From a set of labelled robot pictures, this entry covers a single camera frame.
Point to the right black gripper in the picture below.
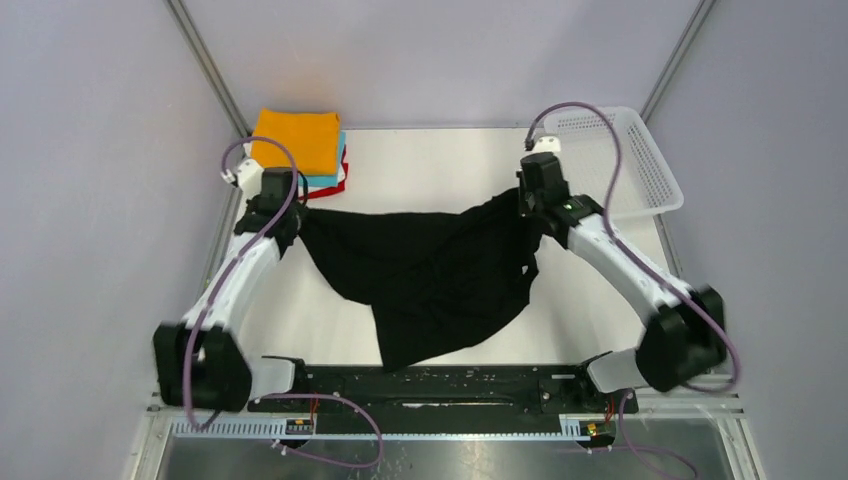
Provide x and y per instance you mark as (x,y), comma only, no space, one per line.
(530,206)

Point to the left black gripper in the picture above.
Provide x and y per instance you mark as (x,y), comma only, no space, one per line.
(285,223)

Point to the black t-shirt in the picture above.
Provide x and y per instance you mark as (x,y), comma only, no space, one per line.
(435,282)

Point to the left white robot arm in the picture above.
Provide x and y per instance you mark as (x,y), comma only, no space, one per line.
(224,377)

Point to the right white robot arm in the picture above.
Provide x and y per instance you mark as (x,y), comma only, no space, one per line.
(684,328)

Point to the white folded t-shirt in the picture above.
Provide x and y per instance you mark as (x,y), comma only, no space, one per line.
(314,181)

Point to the teal folded t-shirt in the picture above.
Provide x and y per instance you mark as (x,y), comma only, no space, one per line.
(328,171)

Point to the red folded t-shirt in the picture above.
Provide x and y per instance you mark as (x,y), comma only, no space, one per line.
(307,193)

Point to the orange folded t-shirt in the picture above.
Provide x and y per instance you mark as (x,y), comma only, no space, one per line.
(309,137)

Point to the white plastic basket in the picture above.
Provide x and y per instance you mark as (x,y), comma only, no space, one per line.
(592,150)

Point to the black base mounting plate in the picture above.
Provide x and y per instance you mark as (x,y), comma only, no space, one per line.
(449,399)

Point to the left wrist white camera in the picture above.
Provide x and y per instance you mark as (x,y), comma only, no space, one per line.
(246,176)

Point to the wrist white camera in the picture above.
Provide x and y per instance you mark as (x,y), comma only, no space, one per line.
(543,144)
(246,176)

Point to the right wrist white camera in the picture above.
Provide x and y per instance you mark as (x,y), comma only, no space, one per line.
(543,144)

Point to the left aluminium frame post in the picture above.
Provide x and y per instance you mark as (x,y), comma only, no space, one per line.
(195,42)

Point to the aluminium frame post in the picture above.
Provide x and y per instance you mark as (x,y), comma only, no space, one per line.
(686,40)
(195,42)

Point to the white slotted cable duct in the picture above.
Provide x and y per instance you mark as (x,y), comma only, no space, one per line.
(565,429)

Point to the right aluminium frame post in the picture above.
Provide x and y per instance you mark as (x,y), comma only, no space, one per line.
(686,40)

